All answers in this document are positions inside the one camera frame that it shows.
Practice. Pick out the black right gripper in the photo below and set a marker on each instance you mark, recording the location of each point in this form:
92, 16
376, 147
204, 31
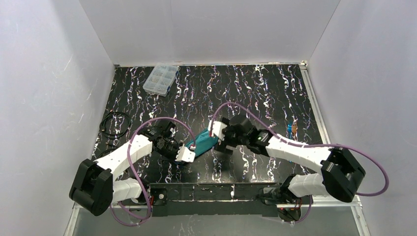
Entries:
226, 138

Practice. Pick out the teal cloth napkin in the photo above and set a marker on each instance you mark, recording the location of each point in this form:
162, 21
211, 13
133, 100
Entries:
201, 142

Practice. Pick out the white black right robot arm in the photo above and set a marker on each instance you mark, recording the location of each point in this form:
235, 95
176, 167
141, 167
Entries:
336, 172

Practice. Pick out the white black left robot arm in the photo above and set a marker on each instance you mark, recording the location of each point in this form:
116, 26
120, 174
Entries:
96, 185

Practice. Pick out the clear plastic screw organizer box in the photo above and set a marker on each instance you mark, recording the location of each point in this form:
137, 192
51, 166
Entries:
161, 79

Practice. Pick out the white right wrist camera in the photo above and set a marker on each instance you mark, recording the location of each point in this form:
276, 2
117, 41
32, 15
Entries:
215, 129

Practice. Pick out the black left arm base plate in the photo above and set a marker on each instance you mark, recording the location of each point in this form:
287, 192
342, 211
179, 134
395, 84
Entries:
158, 196

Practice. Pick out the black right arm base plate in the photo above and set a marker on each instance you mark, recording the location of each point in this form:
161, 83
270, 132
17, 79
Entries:
273, 195

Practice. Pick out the aluminium right side rail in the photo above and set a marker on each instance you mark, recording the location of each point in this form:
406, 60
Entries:
314, 102

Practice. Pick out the aluminium front frame rail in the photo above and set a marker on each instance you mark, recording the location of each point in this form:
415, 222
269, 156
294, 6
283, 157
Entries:
215, 198

